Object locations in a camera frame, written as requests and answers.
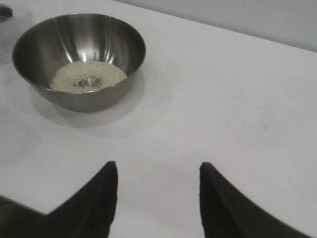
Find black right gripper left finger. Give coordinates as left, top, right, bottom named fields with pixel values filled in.
left=14, top=161, right=118, bottom=238

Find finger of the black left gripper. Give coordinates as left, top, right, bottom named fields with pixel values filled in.
left=0, top=6, right=13, bottom=18

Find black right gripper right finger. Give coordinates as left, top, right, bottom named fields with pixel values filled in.
left=199, top=162, right=317, bottom=238

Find white rice grains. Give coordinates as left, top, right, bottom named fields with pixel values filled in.
left=50, top=61, right=128, bottom=92

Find stainless steel mixing bowl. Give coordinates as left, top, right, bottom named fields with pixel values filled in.
left=11, top=13, right=147, bottom=113

